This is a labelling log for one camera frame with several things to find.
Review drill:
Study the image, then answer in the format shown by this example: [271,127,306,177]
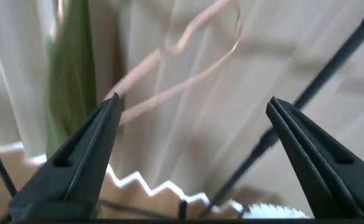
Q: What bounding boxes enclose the black clothes rack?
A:
[0,1,364,220]

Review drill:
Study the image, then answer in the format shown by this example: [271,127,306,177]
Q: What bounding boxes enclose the white laundry basket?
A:
[242,202,312,219]

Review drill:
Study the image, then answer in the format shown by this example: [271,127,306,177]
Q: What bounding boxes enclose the beige curtain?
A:
[0,0,364,215]

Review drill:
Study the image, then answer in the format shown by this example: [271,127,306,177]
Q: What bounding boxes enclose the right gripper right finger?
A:
[265,96,364,219]

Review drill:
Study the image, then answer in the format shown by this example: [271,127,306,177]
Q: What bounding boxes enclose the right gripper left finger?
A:
[7,92,123,220]

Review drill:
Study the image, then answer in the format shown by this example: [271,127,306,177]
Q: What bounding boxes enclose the green printed shirt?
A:
[44,0,98,159]

